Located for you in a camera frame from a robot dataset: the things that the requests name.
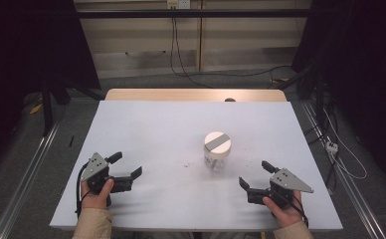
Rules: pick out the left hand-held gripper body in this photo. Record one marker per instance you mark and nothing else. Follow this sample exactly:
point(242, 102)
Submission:
point(95, 167)

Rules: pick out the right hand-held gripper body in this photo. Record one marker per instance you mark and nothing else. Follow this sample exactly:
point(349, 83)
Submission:
point(284, 181)

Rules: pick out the person's left hand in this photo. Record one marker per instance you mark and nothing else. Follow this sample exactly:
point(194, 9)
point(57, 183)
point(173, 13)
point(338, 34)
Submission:
point(96, 199)

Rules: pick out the person's right hand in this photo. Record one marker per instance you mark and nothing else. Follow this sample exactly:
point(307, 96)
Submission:
point(285, 214)

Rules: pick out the small black floor piece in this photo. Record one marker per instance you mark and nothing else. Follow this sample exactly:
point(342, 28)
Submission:
point(71, 141)

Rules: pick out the white table cover sheet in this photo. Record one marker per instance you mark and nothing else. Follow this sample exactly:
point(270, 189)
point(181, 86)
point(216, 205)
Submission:
point(154, 132)

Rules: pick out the white power strip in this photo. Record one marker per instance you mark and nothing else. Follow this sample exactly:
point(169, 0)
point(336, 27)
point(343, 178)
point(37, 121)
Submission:
point(332, 146)

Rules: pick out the wooden table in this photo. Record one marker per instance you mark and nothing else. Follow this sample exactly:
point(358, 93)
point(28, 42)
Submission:
point(167, 94)

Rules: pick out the black metal stand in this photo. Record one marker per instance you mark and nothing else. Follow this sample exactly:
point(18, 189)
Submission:
point(48, 99)

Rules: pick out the yellow floor tape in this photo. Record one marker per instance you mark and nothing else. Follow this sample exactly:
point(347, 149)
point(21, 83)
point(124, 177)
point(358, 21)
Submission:
point(36, 108)

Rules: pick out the black curtain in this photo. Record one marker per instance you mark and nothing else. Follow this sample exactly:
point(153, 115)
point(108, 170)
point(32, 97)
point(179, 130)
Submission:
point(363, 66)
point(25, 66)

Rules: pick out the aluminium floor rail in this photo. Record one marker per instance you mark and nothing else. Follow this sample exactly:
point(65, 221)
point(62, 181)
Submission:
point(347, 186)
point(25, 176)

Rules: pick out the white wall socket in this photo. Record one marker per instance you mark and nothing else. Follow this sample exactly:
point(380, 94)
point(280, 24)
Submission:
point(178, 3)

